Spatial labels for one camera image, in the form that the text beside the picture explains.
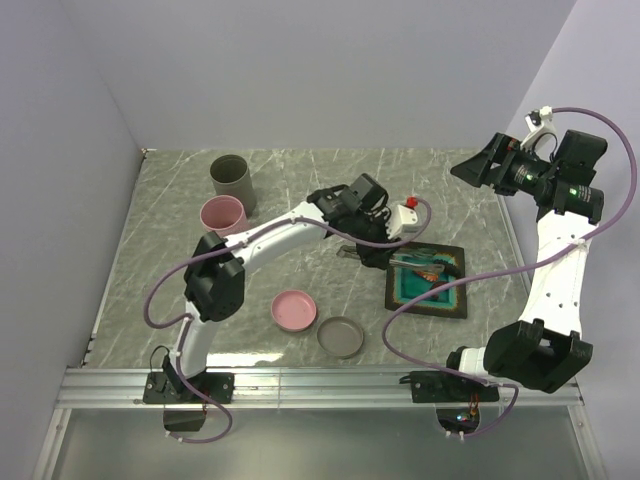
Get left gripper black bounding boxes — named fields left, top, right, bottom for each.
left=349, top=211, right=404, bottom=271

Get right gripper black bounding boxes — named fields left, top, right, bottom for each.
left=450, top=132, right=557, bottom=196

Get metal serving tongs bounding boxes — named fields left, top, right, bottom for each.
left=337, top=243, right=446, bottom=278

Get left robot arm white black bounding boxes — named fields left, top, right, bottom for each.
left=162, top=174, right=418, bottom=402

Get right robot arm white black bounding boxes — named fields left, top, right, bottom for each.
left=441, top=130, right=607, bottom=400

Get square black teal plate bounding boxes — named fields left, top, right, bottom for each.
left=384, top=242, right=468, bottom=319

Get red shrimp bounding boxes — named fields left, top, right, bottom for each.
left=412, top=265, right=445, bottom=283

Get pink round lid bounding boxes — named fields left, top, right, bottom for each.
left=271, top=290, right=318, bottom=332

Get pink cylindrical container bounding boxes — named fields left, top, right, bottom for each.
left=200, top=195, right=250, bottom=236

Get grey cylindrical container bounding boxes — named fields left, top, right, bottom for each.
left=209, top=154, right=257, bottom=216

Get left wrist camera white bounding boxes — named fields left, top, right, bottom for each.
left=385, top=204, right=421, bottom=239

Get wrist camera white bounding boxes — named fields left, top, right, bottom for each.
left=385, top=204, right=421, bottom=239
left=520, top=106, right=557, bottom=153

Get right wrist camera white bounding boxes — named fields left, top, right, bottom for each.
left=520, top=106, right=557, bottom=153

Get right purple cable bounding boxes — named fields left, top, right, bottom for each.
left=382, top=105, right=639, bottom=441

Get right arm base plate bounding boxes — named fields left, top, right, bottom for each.
left=399, top=371, right=500, bottom=404

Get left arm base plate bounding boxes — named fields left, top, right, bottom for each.
left=142, top=371, right=235, bottom=405

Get aluminium front rail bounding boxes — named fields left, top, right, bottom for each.
left=53, top=366, right=586, bottom=412

